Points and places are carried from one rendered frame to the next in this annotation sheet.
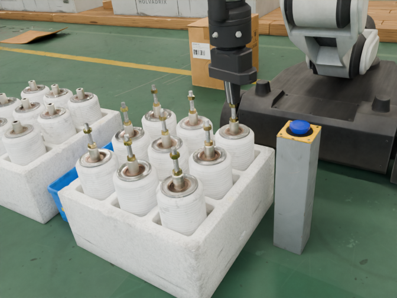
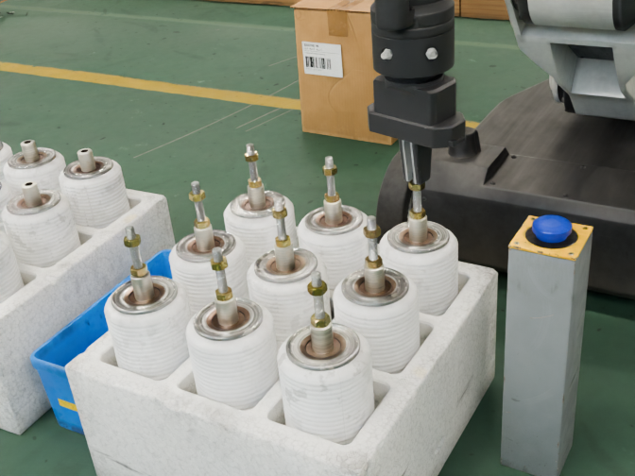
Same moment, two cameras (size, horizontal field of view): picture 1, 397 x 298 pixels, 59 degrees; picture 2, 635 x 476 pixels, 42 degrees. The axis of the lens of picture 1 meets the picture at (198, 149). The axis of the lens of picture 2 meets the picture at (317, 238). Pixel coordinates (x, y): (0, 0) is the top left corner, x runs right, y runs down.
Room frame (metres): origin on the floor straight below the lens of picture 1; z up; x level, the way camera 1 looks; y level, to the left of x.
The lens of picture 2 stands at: (-0.11, 0.07, 0.76)
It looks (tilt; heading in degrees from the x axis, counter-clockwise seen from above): 30 degrees down; 357
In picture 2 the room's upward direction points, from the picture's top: 5 degrees counter-clockwise
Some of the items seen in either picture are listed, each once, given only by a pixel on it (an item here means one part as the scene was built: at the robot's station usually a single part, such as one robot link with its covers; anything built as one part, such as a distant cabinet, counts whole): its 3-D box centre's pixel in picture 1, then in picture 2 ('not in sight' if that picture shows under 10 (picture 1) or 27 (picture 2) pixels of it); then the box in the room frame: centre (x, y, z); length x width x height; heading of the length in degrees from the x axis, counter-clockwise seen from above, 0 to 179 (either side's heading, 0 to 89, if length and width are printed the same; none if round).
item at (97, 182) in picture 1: (104, 189); (159, 358); (0.69, 0.24, 0.16); 0.10 x 0.10 x 0.18
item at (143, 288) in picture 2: (94, 153); (142, 285); (0.69, 0.24, 0.26); 0.02 x 0.02 x 0.03
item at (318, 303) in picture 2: (176, 164); (318, 305); (0.55, 0.05, 0.30); 0.01 x 0.01 x 0.08
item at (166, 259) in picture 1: (175, 197); (299, 371); (0.72, 0.07, 0.09); 0.39 x 0.39 x 0.18; 55
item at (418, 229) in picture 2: (234, 126); (418, 228); (0.75, -0.09, 0.26); 0.02 x 0.02 x 0.03
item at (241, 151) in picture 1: (235, 162); (420, 298); (0.75, -0.09, 0.16); 0.10 x 0.10 x 0.18
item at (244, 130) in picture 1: (234, 131); (418, 237); (0.75, -0.09, 0.25); 0.08 x 0.08 x 0.01
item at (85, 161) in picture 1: (96, 158); (145, 295); (0.69, 0.24, 0.25); 0.08 x 0.08 x 0.01
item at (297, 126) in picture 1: (299, 128); (551, 230); (0.61, -0.21, 0.32); 0.04 x 0.04 x 0.02
